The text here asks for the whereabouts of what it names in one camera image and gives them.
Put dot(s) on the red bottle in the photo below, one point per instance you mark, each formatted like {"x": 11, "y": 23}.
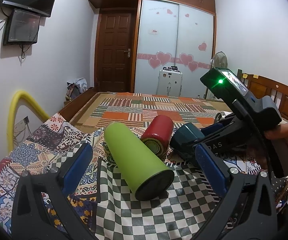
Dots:
{"x": 157, "y": 135}

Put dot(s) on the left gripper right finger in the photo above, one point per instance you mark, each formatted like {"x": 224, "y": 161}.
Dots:
{"x": 247, "y": 207}

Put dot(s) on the yellow foam tube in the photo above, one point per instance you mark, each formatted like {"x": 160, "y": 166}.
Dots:
{"x": 22, "y": 104}

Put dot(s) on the white suitcase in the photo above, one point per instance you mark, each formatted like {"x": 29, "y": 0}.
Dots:
{"x": 169, "y": 81}

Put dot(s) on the dark teal ceramic cup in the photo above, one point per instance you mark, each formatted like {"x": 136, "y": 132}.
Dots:
{"x": 183, "y": 140}

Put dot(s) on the striped patchwork bed mat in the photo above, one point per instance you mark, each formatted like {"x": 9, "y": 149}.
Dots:
{"x": 139, "y": 110}

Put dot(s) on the clothes pile by door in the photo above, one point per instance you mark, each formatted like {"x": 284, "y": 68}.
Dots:
{"x": 75, "y": 87}

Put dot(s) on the wooden headboard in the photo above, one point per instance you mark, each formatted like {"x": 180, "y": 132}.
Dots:
{"x": 261, "y": 86}

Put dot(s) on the small black wall monitor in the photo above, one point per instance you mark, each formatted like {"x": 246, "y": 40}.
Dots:
{"x": 21, "y": 28}

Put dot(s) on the brown wooden door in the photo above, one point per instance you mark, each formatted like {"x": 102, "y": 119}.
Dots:
{"x": 113, "y": 50}

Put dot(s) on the frosted sliding wardrobe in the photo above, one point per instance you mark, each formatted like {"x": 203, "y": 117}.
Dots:
{"x": 172, "y": 34}

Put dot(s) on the lime green bottle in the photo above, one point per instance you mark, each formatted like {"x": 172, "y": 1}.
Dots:
{"x": 145, "y": 174}

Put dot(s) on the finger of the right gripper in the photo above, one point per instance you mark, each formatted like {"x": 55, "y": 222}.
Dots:
{"x": 211, "y": 129}

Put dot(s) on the wooden bed frame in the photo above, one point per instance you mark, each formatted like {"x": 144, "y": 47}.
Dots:
{"x": 71, "y": 108}

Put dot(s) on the standing electric fan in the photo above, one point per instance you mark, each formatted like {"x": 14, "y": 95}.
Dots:
{"x": 219, "y": 60}

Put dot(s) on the camera box with screen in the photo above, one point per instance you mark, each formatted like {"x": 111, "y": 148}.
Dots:
{"x": 224, "y": 84}

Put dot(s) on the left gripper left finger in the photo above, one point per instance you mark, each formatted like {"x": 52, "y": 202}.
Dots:
{"x": 29, "y": 216}

